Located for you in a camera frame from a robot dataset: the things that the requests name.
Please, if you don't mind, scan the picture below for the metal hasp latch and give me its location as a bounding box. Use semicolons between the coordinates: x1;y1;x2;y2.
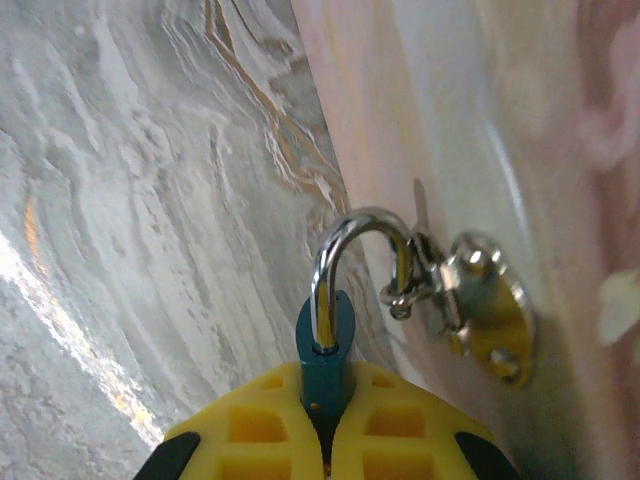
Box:
378;228;540;390

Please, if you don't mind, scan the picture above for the teal padlock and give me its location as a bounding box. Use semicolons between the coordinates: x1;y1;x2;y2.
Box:
294;206;418;446

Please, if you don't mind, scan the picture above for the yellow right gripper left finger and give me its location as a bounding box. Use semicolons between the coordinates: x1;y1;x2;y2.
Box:
132;362;327;480

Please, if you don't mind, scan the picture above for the pink box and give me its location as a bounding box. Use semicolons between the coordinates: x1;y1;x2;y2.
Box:
288;0;640;480

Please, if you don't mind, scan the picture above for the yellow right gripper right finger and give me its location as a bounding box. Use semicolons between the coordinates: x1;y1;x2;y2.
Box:
328;360;522;480

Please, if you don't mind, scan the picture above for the grey marble-pattern mat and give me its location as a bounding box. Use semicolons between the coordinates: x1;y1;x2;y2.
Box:
0;0;399;480

